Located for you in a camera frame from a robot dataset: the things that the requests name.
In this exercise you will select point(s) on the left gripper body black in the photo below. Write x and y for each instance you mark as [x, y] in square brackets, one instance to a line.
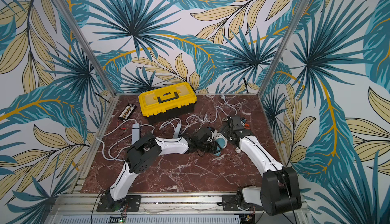
[208, 147]

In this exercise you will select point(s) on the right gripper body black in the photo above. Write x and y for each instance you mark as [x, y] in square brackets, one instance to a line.
[231, 126]

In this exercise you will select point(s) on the grey white power strip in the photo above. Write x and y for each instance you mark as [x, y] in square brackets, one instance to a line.
[177, 131]

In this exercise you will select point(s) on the teal power strip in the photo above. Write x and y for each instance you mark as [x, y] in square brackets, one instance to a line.
[220, 142]

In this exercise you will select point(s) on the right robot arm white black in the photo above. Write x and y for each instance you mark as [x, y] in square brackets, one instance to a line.
[280, 191]

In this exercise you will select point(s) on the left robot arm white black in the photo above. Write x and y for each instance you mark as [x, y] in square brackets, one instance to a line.
[143, 153]

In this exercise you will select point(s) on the left grey power strip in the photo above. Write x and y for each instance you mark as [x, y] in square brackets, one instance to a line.
[135, 132]

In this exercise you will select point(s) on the yellow black toolbox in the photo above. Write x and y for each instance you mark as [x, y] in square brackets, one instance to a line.
[167, 102]

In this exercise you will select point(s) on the orange handled pliers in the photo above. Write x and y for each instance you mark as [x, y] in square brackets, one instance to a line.
[245, 121]

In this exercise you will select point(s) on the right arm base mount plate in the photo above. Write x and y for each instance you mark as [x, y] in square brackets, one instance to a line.
[236, 203]

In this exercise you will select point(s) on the white slotted cable duct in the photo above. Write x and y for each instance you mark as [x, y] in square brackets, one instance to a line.
[151, 219]

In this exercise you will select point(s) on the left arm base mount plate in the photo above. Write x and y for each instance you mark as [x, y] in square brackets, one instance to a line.
[122, 204]

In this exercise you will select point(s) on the aluminium front rail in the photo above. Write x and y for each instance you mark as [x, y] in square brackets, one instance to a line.
[146, 203]

